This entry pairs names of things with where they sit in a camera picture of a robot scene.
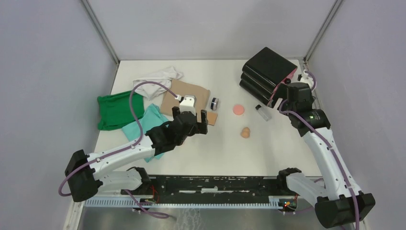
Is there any tan square compact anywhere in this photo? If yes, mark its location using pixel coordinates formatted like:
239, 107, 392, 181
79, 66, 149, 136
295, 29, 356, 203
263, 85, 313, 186
207, 112, 218, 126

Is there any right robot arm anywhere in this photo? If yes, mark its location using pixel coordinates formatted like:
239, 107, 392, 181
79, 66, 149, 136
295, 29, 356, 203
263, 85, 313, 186
276, 82, 375, 230

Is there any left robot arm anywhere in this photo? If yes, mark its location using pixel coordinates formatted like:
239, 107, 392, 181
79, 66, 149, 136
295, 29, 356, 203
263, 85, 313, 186
63, 107, 208, 202

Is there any tan cloth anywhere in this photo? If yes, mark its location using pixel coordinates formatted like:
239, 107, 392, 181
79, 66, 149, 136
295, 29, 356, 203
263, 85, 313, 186
160, 80, 210, 121

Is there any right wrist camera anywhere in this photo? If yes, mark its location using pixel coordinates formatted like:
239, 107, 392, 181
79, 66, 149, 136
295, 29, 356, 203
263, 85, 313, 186
297, 70, 314, 85

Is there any black pink drawer organizer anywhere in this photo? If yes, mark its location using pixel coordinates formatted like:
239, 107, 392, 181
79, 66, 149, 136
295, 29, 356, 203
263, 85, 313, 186
239, 47, 298, 108

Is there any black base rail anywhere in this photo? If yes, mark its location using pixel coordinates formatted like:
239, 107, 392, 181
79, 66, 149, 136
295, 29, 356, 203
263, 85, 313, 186
130, 175, 296, 204

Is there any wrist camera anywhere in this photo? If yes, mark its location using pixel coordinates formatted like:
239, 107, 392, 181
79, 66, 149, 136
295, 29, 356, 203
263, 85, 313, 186
179, 95, 196, 115
297, 70, 314, 85

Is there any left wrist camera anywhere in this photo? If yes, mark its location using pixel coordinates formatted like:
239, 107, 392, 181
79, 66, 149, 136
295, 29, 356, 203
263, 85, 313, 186
179, 95, 196, 115

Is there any green cloth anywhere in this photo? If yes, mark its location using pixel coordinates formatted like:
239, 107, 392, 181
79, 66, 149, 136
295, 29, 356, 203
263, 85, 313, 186
97, 91, 135, 131

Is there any pink round sponge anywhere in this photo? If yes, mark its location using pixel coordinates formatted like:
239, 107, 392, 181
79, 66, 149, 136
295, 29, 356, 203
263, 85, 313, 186
233, 104, 245, 115

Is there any clear bottle black cap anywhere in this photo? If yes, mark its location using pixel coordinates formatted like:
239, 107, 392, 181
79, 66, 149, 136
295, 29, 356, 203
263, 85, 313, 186
255, 104, 271, 121

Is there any teal cloth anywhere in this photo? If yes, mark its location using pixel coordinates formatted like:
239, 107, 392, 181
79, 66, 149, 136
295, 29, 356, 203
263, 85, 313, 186
122, 103, 170, 163

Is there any blue round jar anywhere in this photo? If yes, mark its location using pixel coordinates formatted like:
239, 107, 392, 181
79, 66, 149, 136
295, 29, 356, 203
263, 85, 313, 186
210, 97, 219, 111

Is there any orange gourd makeup sponge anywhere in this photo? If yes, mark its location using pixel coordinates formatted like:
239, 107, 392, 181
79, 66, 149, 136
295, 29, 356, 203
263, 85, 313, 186
240, 127, 250, 138

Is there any white cloth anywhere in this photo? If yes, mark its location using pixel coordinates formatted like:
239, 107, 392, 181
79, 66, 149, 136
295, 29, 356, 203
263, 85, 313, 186
133, 66, 184, 100

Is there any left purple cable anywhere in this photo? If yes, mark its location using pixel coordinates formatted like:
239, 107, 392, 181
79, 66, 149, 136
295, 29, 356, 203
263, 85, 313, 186
58, 81, 183, 197

